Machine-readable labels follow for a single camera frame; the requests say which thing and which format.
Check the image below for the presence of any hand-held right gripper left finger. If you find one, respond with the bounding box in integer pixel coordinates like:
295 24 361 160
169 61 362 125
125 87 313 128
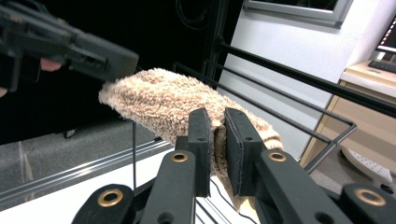
139 107 213 224

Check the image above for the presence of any grey framed panel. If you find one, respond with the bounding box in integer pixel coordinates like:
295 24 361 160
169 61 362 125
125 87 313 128
242 0 355 30

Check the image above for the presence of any black curtain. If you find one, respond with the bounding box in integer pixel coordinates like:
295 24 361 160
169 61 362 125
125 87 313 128
0 0 220 146

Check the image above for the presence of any aluminium floor rail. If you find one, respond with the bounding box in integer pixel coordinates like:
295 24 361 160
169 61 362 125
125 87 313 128
0 139 173 210

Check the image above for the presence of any black keyboard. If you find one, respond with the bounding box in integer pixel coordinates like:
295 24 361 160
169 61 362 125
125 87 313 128
367 59 396 75

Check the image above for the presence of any beige terry towel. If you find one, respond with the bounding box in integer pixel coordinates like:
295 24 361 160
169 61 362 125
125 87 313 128
98 67 284 213

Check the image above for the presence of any white cabinet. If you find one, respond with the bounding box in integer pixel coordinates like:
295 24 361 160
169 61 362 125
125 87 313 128
218 0 396 150

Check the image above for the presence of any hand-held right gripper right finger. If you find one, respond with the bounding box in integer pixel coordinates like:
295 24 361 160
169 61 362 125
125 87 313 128
223 107 353 224

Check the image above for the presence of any black wire rack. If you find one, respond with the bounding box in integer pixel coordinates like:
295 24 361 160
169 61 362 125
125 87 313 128
132 60 358 224

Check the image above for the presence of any black metal frame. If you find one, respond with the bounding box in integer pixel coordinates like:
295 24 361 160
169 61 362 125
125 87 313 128
204 0 396 119

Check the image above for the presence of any light wooden desk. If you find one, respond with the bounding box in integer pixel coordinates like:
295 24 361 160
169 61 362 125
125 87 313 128
300 60 396 175

